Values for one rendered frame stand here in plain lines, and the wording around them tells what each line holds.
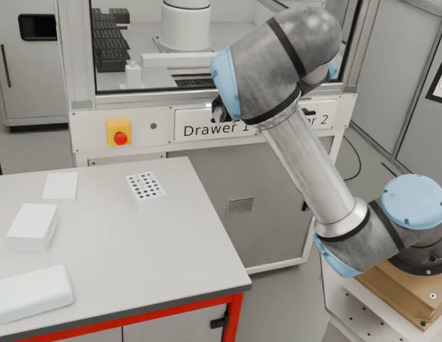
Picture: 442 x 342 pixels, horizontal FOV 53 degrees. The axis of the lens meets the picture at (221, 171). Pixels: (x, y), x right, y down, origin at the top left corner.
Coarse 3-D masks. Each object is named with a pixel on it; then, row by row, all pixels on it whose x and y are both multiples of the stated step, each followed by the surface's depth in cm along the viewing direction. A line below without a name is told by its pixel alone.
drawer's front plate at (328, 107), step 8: (304, 104) 156; (312, 104) 157; (320, 104) 159; (328, 104) 160; (336, 104) 161; (320, 112) 161; (328, 112) 162; (312, 120) 161; (320, 120) 163; (328, 120) 164; (320, 128) 165
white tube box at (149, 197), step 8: (128, 176) 132; (144, 176) 134; (128, 184) 130; (136, 184) 129; (152, 184) 130; (128, 192) 131; (136, 192) 126; (144, 192) 128; (152, 192) 127; (136, 200) 125; (144, 200) 124; (152, 200) 125; (160, 200) 127; (144, 208) 126
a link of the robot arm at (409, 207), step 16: (400, 176) 88; (416, 176) 87; (384, 192) 88; (400, 192) 87; (416, 192) 86; (432, 192) 85; (384, 208) 86; (400, 208) 85; (416, 208) 84; (432, 208) 83; (384, 224) 86; (400, 224) 84; (416, 224) 83; (432, 224) 83; (400, 240) 86; (416, 240) 87; (432, 240) 90
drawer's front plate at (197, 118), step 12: (204, 108) 145; (180, 120) 143; (192, 120) 144; (204, 120) 146; (240, 120) 151; (180, 132) 146; (204, 132) 149; (216, 132) 150; (228, 132) 152; (240, 132) 154; (252, 132) 155
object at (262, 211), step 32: (96, 160) 145; (128, 160) 149; (192, 160) 157; (224, 160) 162; (256, 160) 167; (224, 192) 171; (256, 192) 177; (288, 192) 183; (224, 224) 181; (256, 224) 187; (288, 224) 194; (256, 256) 199; (288, 256) 207
